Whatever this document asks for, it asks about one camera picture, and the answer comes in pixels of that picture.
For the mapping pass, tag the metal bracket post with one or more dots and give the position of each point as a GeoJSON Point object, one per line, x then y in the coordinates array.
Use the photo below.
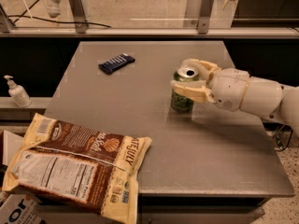
{"type": "Point", "coordinates": [204, 16]}
{"type": "Point", "coordinates": [78, 16]}

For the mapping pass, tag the green soda can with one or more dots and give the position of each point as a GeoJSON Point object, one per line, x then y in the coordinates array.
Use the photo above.
{"type": "Point", "coordinates": [180, 103]}

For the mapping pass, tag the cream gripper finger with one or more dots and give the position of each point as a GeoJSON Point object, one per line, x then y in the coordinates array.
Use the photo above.
{"type": "Point", "coordinates": [206, 70]}
{"type": "Point", "coordinates": [197, 91]}

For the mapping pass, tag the left metal bracket post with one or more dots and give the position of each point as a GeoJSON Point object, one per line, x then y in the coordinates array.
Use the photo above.
{"type": "Point", "coordinates": [78, 16]}

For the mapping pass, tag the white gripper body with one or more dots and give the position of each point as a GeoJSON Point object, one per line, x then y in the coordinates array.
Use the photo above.
{"type": "Point", "coordinates": [230, 88]}

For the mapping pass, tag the dark blue snack bar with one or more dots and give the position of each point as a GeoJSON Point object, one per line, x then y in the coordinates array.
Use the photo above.
{"type": "Point", "coordinates": [116, 63]}

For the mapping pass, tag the right metal bracket post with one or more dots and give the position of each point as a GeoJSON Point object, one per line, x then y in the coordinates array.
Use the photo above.
{"type": "Point", "coordinates": [204, 16]}

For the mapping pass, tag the white pump bottle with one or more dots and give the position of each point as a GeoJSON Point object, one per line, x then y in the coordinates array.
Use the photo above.
{"type": "Point", "coordinates": [17, 92]}

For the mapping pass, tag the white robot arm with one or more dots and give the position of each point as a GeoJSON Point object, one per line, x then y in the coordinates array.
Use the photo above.
{"type": "Point", "coordinates": [270, 100]}

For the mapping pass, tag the brown yellow chip bag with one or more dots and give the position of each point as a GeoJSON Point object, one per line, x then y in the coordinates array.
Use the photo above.
{"type": "Point", "coordinates": [86, 168]}

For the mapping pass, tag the white cardboard box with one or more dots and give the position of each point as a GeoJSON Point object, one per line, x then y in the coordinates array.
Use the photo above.
{"type": "Point", "coordinates": [19, 209]}

